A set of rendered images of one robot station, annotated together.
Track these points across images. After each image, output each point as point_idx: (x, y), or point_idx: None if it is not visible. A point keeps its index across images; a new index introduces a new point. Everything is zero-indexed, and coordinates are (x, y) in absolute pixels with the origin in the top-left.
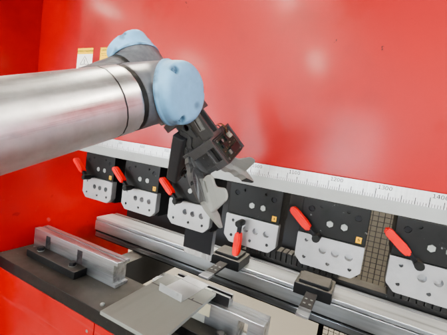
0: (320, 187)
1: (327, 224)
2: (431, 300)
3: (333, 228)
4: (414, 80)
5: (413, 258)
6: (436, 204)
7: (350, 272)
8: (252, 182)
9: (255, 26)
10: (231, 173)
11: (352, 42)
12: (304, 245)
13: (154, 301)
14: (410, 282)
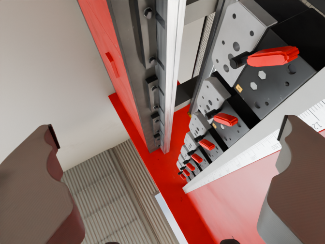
0: (316, 102)
1: (262, 72)
2: (200, 96)
3: (255, 75)
4: None
5: (213, 117)
6: (250, 151)
7: (215, 60)
8: (282, 119)
9: None
10: (290, 158)
11: None
12: (245, 26)
13: None
14: (208, 94)
